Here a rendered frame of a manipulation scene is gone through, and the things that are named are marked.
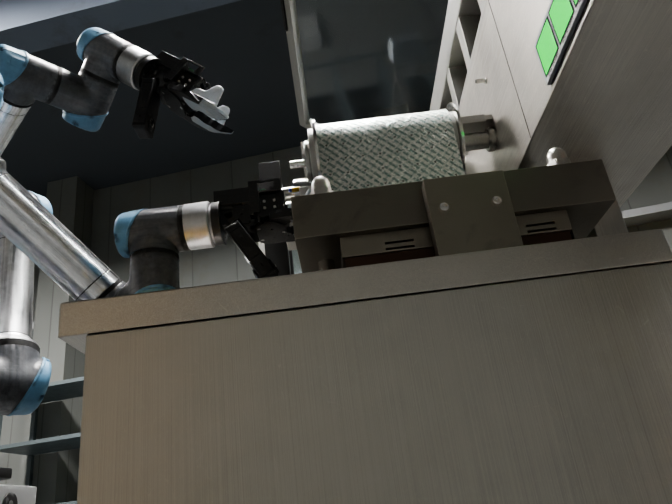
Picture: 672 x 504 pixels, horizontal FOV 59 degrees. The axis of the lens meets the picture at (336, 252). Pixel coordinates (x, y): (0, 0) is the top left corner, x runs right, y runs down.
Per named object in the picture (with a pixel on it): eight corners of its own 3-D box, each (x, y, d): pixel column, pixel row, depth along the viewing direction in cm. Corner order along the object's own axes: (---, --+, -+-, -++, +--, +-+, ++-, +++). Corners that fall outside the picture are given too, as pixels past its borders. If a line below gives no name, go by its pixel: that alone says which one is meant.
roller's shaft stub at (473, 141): (456, 160, 110) (451, 140, 112) (493, 155, 110) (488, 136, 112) (459, 146, 106) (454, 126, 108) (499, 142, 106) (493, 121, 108)
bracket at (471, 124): (457, 140, 112) (455, 131, 113) (488, 136, 112) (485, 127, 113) (461, 123, 108) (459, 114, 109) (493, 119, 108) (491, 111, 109)
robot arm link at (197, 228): (182, 237, 92) (195, 259, 99) (212, 234, 92) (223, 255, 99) (181, 195, 95) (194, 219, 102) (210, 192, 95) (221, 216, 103)
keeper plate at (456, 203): (437, 267, 71) (421, 187, 76) (520, 256, 71) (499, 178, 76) (440, 258, 69) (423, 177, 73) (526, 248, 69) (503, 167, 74)
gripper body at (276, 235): (283, 176, 96) (208, 185, 96) (288, 223, 92) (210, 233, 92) (288, 199, 103) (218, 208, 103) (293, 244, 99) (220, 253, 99)
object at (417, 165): (332, 262, 94) (319, 162, 101) (481, 244, 94) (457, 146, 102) (332, 261, 93) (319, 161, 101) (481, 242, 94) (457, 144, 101)
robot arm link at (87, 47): (93, 69, 125) (109, 30, 123) (133, 91, 122) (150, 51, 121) (65, 59, 117) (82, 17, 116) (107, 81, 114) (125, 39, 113)
